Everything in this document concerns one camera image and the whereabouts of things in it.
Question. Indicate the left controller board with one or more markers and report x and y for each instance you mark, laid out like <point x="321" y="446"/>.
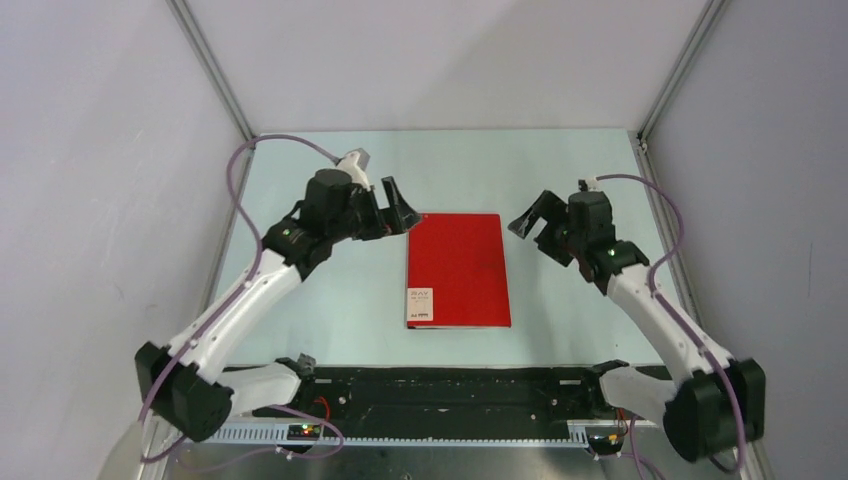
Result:
<point x="303" y="432"/>

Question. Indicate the white label sticker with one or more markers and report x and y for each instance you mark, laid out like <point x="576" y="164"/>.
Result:
<point x="419" y="305"/>

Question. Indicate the aluminium frame rail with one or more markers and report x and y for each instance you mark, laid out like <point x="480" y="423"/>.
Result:
<point x="701" y="416"/>

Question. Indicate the red and black file folder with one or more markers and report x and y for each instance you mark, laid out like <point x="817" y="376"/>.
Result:
<point x="461" y="257"/>

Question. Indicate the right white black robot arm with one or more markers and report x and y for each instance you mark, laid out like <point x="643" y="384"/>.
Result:
<point x="676" y="351"/>

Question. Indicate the right controller board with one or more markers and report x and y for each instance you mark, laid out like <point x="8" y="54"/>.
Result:
<point x="605" y="445"/>

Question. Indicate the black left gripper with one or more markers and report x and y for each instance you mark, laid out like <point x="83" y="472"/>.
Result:
<point x="400" y="216"/>

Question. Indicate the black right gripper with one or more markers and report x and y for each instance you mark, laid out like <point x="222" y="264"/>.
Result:
<point x="549" y="207"/>

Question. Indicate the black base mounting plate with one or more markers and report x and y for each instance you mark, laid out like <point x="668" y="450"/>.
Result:
<point x="462" y="404"/>

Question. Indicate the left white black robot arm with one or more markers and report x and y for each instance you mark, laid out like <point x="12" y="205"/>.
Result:
<point x="225" y="331"/>

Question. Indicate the controller board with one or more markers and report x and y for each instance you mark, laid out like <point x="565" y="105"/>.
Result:
<point x="303" y="432"/>
<point x="605" y="445"/>

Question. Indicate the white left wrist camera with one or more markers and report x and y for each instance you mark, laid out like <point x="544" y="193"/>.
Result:
<point x="354" y="163"/>

